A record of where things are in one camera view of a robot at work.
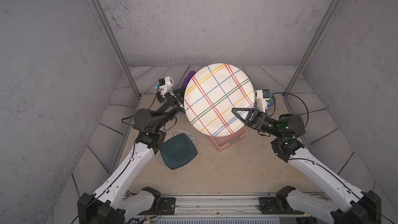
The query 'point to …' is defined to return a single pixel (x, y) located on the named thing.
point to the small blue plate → (271, 100)
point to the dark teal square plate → (178, 151)
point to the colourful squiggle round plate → (169, 135)
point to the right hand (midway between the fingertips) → (234, 115)
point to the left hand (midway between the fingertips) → (198, 92)
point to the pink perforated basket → (220, 142)
